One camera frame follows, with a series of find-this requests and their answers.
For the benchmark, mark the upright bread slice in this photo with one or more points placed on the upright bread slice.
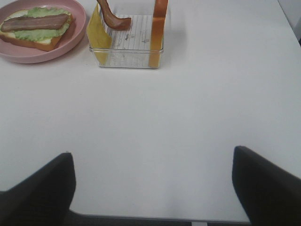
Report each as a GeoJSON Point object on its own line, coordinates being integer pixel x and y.
{"type": "Point", "coordinates": [157, 32]}

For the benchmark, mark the bacon strip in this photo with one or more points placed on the bacon strip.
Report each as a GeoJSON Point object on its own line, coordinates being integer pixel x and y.
{"type": "Point", "coordinates": [112, 21]}
{"type": "Point", "coordinates": [34, 23]}

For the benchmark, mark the clear right plastic container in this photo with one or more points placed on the clear right plastic container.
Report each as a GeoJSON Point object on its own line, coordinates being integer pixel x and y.
{"type": "Point", "coordinates": [131, 48]}

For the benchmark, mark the pink round plate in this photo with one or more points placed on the pink round plate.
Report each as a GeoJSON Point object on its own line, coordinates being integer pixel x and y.
{"type": "Point", "coordinates": [70, 39]}

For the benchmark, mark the white bread slice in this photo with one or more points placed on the white bread slice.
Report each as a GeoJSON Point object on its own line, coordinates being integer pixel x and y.
{"type": "Point", "coordinates": [45, 45]}

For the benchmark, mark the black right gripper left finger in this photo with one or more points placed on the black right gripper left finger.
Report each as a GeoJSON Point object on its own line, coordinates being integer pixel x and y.
{"type": "Point", "coordinates": [44, 198]}

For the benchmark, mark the yellow cheese slice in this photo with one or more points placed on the yellow cheese slice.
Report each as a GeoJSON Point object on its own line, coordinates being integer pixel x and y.
{"type": "Point", "coordinates": [98, 38]}

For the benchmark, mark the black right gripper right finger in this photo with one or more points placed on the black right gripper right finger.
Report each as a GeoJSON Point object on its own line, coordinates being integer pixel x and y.
{"type": "Point", "coordinates": [269, 195]}

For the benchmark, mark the green lettuce leaf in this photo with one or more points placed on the green lettuce leaf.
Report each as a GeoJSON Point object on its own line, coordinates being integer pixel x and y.
{"type": "Point", "coordinates": [42, 34]}

